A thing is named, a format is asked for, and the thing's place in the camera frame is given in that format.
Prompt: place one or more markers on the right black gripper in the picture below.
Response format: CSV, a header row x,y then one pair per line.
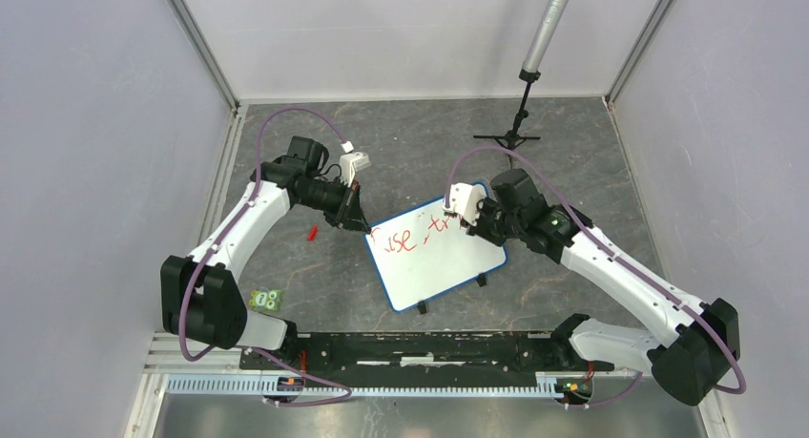
x,y
478,229

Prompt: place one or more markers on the red marker cap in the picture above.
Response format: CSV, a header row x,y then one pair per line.
x,y
312,233

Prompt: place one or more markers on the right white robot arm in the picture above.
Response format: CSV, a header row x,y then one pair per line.
x,y
686,344

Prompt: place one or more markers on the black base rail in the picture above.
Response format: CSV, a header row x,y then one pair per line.
x,y
433,359

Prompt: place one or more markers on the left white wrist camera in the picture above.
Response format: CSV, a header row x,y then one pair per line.
x,y
351,164

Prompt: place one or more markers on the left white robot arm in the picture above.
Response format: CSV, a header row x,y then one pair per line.
x,y
200,297

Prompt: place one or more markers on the grey pole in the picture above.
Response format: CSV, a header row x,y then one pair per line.
x,y
541,39

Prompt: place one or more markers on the green toy eraser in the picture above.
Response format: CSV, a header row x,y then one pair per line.
x,y
264,299

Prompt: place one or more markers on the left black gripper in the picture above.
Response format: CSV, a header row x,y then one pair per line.
x,y
349,213

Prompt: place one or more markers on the blue framed whiteboard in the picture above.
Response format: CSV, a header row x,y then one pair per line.
x,y
422,253

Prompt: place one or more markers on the slotted cable duct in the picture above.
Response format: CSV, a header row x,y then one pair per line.
x,y
268,385

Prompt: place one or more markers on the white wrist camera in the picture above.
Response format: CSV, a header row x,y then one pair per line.
x,y
462,201
351,164

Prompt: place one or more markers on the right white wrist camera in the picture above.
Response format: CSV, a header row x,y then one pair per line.
x,y
462,201

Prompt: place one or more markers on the black tripod stand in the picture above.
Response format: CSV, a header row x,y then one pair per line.
x,y
512,139

